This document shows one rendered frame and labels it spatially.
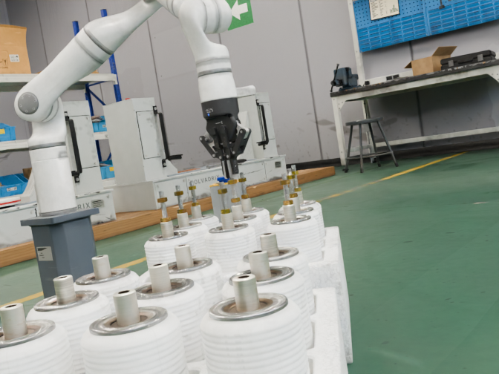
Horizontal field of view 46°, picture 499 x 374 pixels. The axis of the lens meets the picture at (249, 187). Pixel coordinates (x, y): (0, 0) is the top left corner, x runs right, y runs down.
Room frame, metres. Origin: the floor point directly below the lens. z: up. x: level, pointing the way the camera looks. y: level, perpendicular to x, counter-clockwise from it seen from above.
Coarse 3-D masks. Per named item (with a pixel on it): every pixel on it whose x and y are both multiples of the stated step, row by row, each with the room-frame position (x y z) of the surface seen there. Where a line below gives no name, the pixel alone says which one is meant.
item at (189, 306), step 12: (192, 288) 0.67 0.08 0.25; (144, 300) 0.65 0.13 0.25; (156, 300) 0.64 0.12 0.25; (168, 300) 0.64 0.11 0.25; (180, 300) 0.64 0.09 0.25; (192, 300) 0.65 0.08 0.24; (204, 300) 0.68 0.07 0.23; (180, 312) 0.64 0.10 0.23; (192, 312) 0.65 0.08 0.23; (204, 312) 0.67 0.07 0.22; (180, 324) 0.64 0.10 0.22; (192, 324) 0.65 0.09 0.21; (192, 336) 0.65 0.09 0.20; (192, 348) 0.64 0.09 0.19; (192, 360) 0.64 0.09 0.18
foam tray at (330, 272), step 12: (324, 228) 1.38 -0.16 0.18; (336, 228) 1.35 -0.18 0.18; (324, 240) 1.24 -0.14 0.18; (336, 240) 1.20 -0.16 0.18; (324, 252) 1.10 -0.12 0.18; (336, 252) 1.08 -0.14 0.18; (312, 264) 1.01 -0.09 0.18; (324, 264) 1.00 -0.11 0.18; (336, 264) 1.00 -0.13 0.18; (144, 276) 1.14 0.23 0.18; (228, 276) 1.03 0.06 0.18; (312, 276) 1.01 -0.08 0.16; (324, 276) 1.00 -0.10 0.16; (336, 276) 1.00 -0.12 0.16; (312, 288) 1.01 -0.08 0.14; (336, 288) 1.00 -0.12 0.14; (348, 300) 1.34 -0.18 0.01; (348, 312) 1.18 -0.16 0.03; (348, 324) 1.07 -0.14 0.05; (348, 336) 1.00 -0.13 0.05; (348, 348) 1.00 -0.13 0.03; (348, 360) 1.00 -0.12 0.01
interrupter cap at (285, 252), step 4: (280, 248) 0.81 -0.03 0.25; (284, 248) 0.81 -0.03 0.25; (288, 248) 0.80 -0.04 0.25; (292, 248) 0.80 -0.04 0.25; (296, 248) 0.79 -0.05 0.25; (280, 252) 0.79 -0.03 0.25; (284, 252) 0.78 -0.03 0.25; (288, 252) 0.77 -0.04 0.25; (292, 252) 0.77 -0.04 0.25; (296, 252) 0.77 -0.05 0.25; (244, 256) 0.79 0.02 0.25; (248, 256) 0.79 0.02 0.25; (276, 256) 0.76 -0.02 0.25; (280, 256) 0.76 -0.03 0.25; (284, 256) 0.75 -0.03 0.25; (288, 256) 0.75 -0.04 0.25; (292, 256) 0.76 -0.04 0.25; (244, 260) 0.77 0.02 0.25; (248, 260) 0.76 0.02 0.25; (272, 260) 0.74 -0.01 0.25; (276, 260) 0.75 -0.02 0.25
